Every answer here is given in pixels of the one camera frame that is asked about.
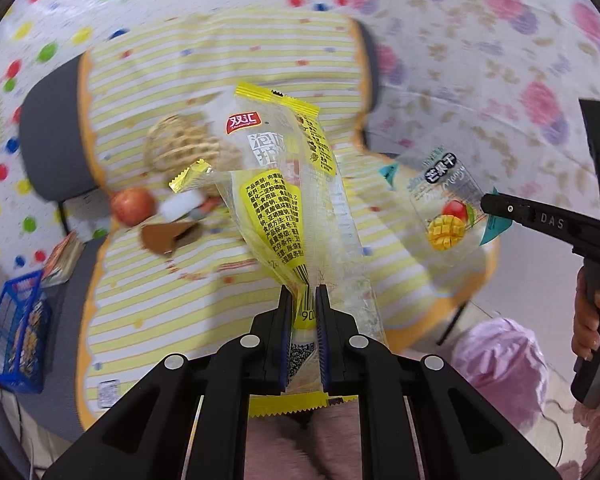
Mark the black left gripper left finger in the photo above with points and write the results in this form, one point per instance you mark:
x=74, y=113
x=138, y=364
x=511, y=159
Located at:
x=187, y=419

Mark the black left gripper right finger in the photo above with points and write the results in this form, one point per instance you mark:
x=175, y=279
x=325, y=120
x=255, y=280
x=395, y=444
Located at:
x=419, y=419

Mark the clear mango snack wrapper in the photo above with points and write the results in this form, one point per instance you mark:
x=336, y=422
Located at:
x=445, y=199

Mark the white foam block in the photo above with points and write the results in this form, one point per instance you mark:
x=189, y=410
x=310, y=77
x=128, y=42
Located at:
x=180, y=204

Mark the yellow clear sausage wrapper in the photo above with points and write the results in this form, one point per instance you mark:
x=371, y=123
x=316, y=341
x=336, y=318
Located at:
x=288, y=200

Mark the pink fuzzy sleeve forearm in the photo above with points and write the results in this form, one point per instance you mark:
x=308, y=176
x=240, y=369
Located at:
x=589, y=419

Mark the right hand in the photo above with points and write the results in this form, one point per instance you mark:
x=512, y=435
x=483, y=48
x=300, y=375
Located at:
x=586, y=321

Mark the pink plastic bag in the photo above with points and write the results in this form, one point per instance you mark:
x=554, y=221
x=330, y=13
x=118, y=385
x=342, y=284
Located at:
x=503, y=361

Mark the blue plastic basket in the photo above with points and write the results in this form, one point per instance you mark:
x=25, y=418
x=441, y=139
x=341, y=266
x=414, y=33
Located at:
x=24, y=319

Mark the brown leather piece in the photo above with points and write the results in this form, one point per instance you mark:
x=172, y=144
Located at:
x=164, y=239

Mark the small orange notebook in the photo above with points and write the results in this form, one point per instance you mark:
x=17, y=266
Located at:
x=62, y=261

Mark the red apple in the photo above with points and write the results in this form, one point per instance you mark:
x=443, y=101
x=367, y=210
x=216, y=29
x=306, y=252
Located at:
x=133, y=206

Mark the small yellow candy wrapper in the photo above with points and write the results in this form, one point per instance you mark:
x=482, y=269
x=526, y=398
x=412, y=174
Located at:
x=189, y=176

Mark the grey office chair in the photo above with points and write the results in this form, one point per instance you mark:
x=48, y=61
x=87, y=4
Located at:
x=50, y=129

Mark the woven bamboo basket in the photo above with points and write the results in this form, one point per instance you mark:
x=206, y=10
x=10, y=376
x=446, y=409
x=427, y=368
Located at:
x=174, y=142

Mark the yellow striped cloth cover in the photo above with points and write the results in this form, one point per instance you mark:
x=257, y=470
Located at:
x=268, y=108

